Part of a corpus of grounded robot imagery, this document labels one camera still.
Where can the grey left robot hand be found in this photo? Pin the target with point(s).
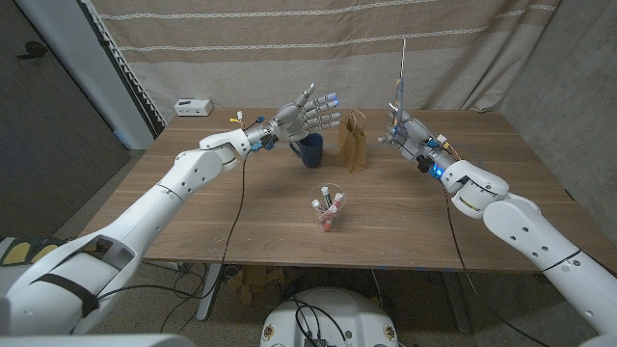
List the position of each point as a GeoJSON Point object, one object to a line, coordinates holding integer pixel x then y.
{"type": "Point", "coordinates": [289, 120]}

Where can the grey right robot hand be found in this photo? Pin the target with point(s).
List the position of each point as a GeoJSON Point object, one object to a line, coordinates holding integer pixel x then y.
{"type": "Point", "coordinates": [417, 140]}

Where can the brown paper bag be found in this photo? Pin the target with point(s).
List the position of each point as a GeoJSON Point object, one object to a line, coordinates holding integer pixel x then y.
{"type": "Point", "coordinates": [352, 149]}

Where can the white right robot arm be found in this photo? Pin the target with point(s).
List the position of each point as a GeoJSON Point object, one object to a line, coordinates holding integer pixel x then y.
{"type": "Point", "coordinates": [530, 231]}

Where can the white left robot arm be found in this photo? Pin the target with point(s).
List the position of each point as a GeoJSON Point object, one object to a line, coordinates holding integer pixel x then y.
{"type": "Point", "coordinates": [154, 217]}

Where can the navy blue mug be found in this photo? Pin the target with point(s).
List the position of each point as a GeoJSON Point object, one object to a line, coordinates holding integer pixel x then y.
{"type": "Point", "coordinates": [312, 153]}

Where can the clear plastic cup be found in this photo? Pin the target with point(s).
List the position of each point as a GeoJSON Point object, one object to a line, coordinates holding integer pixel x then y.
{"type": "Point", "coordinates": [315, 193]}

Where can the white marker black band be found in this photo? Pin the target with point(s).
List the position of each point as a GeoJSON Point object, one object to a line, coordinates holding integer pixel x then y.
{"type": "Point", "coordinates": [326, 196]}

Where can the white capped marker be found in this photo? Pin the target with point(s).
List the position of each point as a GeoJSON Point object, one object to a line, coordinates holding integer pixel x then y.
{"type": "Point", "coordinates": [317, 205]}

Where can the beige striped curtain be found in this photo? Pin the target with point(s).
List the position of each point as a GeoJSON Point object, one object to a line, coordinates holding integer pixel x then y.
{"type": "Point", "coordinates": [217, 67]}

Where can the white marker red cap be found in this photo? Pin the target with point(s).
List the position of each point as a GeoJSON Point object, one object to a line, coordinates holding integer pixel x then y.
{"type": "Point", "coordinates": [337, 199]}

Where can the white power strip box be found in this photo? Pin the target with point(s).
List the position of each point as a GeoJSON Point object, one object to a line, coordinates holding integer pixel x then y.
{"type": "Point", "coordinates": [193, 107]}

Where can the pile of wooden blocks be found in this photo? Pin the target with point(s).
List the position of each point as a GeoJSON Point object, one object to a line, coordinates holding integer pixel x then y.
{"type": "Point", "coordinates": [255, 279]}

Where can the grey table leg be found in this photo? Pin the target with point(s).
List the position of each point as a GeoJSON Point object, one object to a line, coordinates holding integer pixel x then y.
{"type": "Point", "coordinates": [457, 308]}

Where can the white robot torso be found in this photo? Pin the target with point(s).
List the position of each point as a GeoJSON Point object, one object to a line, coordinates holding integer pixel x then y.
{"type": "Point", "coordinates": [356, 318]}

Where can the white table leg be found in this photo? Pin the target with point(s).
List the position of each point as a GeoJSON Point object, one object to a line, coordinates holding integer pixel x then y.
{"type": "Point", "coordinates": [209, 294]}

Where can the white door frame post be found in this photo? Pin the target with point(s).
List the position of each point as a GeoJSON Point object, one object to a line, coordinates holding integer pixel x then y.
{"type": "Point", "coordinates": [91, 72]}

